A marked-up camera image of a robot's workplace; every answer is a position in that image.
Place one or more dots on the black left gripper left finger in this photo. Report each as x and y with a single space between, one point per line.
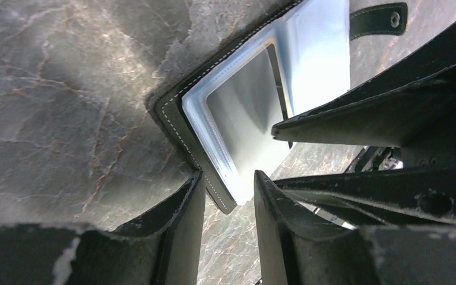
161 246

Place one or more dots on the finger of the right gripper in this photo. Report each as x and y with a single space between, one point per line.
421 194
389 109

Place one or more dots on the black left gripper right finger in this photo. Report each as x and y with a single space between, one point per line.
301 243

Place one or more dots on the black card holder wallet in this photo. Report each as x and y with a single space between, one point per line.
293 61

